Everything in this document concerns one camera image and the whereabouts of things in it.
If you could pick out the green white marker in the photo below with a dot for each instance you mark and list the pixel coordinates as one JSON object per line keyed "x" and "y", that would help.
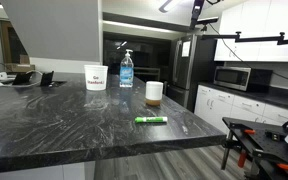
{"x": 150, "y": 119}

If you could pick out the white jar with brown base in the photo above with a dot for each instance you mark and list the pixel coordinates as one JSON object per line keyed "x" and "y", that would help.
{"x": 154, "y": 90}

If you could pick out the clear hand sanitizer pump bottle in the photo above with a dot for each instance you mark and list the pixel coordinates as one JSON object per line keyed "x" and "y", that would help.
{"x": 126, "y": 75}

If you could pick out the stainless steel refrigerator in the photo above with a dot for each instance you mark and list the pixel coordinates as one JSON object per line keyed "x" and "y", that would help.
{"x": 184, "y": 71}

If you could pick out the white Go Stanford cup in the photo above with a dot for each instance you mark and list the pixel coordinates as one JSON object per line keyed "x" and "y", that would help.
{"x": 96, "y": 78}

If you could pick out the white paper on refrigerator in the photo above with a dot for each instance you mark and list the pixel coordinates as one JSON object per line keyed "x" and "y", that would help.
{"x": 186, "y": 49}

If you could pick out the white base cabinets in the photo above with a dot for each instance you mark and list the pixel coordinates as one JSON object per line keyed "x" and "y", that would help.
{"x": 224, "y": 106}

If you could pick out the stainless steel microwave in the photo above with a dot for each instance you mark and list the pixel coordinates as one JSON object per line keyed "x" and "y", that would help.
{"x": 232, "y": 77}

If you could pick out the black purple mounted device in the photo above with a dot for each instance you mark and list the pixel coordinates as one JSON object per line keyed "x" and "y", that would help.
{"x": 196, "y": 11}

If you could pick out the black pop-up outlet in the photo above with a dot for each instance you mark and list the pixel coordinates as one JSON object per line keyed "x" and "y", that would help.
{"x": 21, "y": 78}
{"x": 46, "y": 78}

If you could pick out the brown cardboard box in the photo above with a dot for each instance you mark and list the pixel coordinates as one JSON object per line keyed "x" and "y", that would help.
{"x": 19, "y": 66}

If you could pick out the black perforated robot mounting table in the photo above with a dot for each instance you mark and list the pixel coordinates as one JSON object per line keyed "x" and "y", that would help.
{"x": 260, "y": 143}

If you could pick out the black bar camera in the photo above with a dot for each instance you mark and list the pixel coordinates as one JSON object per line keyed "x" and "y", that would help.
{"x": 207, "y": 20}

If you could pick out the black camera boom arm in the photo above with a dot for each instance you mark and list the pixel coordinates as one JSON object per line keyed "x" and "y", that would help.
{"x": 257, "y": 39}

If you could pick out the white wall cabinets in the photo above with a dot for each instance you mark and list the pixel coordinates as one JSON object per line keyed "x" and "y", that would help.
{"x": 260, "y": 20}

